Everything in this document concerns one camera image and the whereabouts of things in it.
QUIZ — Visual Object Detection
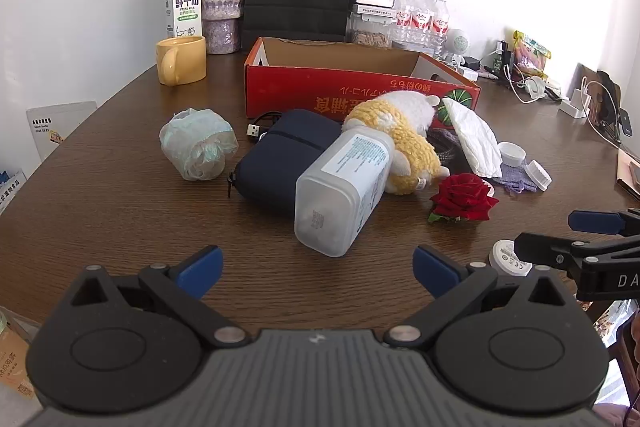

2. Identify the white green diaper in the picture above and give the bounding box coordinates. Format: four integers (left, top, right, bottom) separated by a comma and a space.
159, 108, 239, 182

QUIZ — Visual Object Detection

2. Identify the white charging cable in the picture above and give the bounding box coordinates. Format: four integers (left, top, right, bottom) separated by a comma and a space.
502, 64, 536, 104

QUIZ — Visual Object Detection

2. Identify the dark braided cord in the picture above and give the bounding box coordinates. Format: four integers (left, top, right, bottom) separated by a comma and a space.
427, 128, 468, 168

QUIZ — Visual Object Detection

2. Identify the white printed card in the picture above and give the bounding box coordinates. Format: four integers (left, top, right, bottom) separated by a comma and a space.
26, 101, 98, 162

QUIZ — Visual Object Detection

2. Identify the white robot-shaped speaker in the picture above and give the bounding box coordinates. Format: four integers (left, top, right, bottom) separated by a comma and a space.
445, 28, 473, 68

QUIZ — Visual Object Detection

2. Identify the purple knitted cloth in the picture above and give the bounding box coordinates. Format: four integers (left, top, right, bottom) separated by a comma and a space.
487, 162, 541, 195

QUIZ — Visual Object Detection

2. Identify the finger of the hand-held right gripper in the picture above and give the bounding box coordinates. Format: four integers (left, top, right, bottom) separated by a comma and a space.
514, 232, 640, 279
568, 208, 640, 238

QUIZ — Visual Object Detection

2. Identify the white pad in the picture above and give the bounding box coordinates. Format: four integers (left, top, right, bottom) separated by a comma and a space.
440, 98, 503, 178

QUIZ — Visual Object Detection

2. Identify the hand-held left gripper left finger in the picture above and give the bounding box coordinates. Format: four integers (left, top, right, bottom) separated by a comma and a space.
65, 245, 251, 350

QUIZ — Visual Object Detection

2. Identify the white charging dock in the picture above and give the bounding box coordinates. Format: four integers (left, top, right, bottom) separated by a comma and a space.
559, 77, 590, 120

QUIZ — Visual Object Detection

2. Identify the white green milk carton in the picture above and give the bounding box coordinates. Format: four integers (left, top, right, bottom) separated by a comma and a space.
165, 0, 203, 40

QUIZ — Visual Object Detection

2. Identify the white ribbed lid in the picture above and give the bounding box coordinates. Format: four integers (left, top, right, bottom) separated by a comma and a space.
525, 160, 552, 192

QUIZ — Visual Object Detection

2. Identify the clear water bottle red label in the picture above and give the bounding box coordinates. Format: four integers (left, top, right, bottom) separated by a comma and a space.
411, 0, 433, 50
429, 0, 451, 58
392, 0, 416, 48

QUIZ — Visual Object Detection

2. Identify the black power bank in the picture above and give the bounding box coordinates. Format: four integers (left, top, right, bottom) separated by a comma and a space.
492, 41, 516, 78

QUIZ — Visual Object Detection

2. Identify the brown phone stand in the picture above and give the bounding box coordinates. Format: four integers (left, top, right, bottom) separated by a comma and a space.
575, 63, 623, 130

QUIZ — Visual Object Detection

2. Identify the black usb cable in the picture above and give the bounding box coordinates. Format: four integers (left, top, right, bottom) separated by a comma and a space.
246, 112, 288, 142

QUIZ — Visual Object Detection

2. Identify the yellow pink snack packet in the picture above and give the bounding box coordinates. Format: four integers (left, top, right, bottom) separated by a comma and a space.
512, 30, 552, 75

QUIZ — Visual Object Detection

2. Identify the brown printed carton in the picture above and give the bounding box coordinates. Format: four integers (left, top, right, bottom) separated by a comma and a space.
0, 307, 38, 400

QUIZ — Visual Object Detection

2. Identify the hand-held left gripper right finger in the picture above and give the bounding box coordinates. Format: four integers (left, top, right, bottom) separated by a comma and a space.
382, 245, 568, 353

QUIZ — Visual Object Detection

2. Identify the white screw cap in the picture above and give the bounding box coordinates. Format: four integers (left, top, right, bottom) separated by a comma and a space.
498, 142, 526, 166

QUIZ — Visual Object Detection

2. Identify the yellow white plush toy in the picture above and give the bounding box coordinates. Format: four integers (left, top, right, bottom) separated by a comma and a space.
342, 90, 451, 196

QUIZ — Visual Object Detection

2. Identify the red rose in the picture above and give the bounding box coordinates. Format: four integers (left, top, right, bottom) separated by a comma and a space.
427, 173, 501, 224

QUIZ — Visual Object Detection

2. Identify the translucent plastic bottle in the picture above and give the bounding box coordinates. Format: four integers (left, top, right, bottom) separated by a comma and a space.
294, 129, 396, 259

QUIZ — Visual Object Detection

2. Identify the navy zip pouch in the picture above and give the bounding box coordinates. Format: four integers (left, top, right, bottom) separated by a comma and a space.
229, 109, 346, 218

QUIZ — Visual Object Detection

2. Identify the blue white packet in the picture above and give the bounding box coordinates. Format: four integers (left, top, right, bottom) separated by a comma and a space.
0, 168, 27, 214

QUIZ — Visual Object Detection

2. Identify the red cardboard box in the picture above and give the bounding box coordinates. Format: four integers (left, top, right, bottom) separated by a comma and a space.
244, 37, 482, 130

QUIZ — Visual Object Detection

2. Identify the white round plastic device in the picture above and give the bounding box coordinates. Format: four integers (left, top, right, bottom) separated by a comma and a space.
488, 238, 533, 277

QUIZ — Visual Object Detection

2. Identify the brown notebook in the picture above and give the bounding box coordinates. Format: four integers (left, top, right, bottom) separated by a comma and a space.
616, 149, 640, 198

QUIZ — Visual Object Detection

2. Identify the yellow mug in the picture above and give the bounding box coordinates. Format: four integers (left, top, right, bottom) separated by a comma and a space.
155, 36, 207, 86

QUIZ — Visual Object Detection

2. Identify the clear seed container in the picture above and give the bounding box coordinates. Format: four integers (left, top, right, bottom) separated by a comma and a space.
347, 13, 393, 48

